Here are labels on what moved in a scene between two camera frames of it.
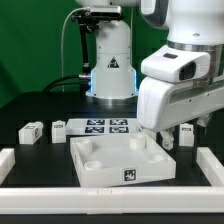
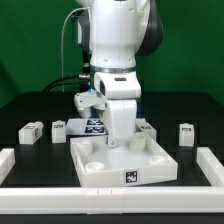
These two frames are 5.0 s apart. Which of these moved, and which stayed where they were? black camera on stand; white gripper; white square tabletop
Moved: white gripper
Stayed: black camera on stand; white square tabletop
